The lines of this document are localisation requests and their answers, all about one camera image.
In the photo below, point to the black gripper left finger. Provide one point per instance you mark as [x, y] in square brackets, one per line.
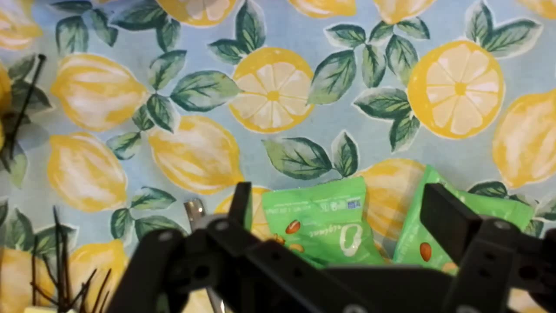
[240, 202]

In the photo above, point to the green sachet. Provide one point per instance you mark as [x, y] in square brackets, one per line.
[318, 214]
[497, 211]

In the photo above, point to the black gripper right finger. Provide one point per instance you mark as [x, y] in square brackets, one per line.
[445, 209]

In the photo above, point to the lemon print tablecloth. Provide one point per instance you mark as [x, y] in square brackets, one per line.
[288, 35]

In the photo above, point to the black zip tie bundle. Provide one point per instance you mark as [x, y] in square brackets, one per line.
[61, 261]

